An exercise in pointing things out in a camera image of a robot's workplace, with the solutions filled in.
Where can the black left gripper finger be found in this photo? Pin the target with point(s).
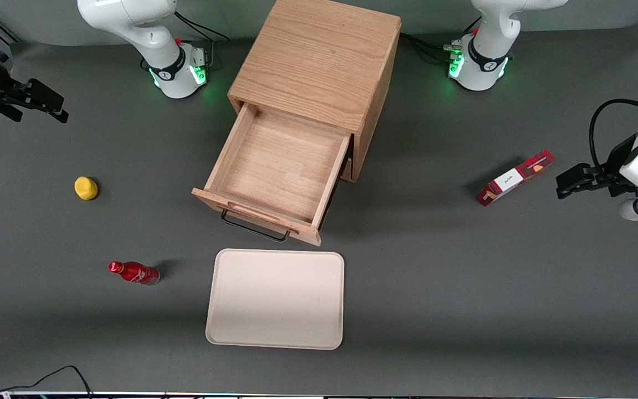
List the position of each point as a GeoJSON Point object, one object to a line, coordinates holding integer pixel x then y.
{"type": "Point", "coordinates": [562, 191]}
{"type": "Point", "coordinates": [582, 176]}

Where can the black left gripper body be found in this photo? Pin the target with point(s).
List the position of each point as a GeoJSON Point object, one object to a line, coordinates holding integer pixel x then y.
{"type": "Point", "coordinates": [616, 159]}

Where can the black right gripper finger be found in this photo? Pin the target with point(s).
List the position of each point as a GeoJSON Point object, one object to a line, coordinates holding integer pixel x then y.
{"type": "Point", "coordinates": [46, 94]}
{"type": "Point", "coordinates": [60, 116]}

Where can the wooden drawer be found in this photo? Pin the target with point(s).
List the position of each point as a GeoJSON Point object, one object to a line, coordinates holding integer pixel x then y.
{"type": "Point", "coordinates": [280, 166]}

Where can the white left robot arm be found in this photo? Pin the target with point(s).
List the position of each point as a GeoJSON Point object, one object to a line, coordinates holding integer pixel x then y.
{"type": "Point", "coordinates": [485, 55]}

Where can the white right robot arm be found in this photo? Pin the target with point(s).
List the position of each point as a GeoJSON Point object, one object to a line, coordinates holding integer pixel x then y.
{"type": "Point", "coordinates": [158, 50]}

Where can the wooden drawer cabinet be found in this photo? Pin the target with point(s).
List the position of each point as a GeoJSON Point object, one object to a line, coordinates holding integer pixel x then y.
{"type": "Point", "coordinates": [319, 55]}

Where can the red and white snack box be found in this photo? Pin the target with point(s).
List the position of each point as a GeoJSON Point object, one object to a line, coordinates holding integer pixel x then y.
{"type": "Point", "coordinates": [513, 178]}

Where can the yellow lemon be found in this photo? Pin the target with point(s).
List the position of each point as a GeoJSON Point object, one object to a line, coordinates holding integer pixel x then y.
{"type": "Point", "coordinates": [86, 188]}

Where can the red bottle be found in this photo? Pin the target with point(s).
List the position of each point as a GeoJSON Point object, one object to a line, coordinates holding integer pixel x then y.
{"type": "Point", "coordinates": [133, 272]}

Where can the beige plastic tray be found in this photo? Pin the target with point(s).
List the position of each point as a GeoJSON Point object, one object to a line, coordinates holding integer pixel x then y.
{"type": "Point", "coordinates": [274, 299]}

